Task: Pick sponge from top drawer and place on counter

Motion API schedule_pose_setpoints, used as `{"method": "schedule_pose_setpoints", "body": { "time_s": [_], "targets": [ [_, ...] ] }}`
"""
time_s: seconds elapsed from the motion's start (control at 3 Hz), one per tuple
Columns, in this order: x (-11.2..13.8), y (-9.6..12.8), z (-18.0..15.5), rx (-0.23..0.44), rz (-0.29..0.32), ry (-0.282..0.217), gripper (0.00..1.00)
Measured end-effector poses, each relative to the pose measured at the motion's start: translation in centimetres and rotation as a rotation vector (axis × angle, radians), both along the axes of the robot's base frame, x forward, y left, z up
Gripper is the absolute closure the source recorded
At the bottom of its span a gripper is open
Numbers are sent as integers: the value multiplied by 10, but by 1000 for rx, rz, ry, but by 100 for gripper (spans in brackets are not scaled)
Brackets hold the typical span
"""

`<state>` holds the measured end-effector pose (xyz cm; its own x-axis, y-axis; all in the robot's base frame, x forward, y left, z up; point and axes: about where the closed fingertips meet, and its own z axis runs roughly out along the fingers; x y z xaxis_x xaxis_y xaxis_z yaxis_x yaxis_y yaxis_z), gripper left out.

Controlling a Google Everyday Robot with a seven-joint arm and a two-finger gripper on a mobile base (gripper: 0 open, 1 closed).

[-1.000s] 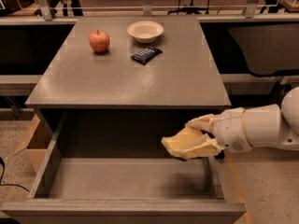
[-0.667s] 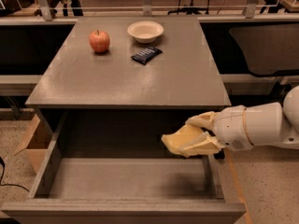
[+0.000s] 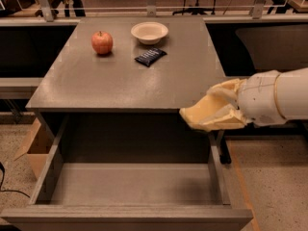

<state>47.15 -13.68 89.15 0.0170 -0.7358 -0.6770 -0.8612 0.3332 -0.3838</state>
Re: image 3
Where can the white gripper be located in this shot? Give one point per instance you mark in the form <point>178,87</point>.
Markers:
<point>259,98</point>

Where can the yellow sponge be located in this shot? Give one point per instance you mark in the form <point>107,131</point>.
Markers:
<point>211,113</point>

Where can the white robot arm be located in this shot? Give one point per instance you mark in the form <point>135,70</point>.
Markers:
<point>291,94</point>

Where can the grey cabinet with counter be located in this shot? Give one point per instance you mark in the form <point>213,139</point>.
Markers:
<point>119,111</point>

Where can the open grey top drawer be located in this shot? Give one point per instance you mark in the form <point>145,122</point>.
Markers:
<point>130,173</point>

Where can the dark side chair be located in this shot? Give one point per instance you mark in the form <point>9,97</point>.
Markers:
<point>282,47</point>

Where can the dark snack packet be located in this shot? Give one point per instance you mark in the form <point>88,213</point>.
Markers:
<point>150,56</point>

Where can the white bowl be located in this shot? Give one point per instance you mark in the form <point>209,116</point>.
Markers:
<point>149,33</point>

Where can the red apple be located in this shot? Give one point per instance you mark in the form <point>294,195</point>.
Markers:
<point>102,42</point>

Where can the cardboard box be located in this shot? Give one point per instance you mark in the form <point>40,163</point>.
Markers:
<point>35,147</point>

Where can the metal railing frame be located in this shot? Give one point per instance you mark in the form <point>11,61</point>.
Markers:
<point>28,12</point>

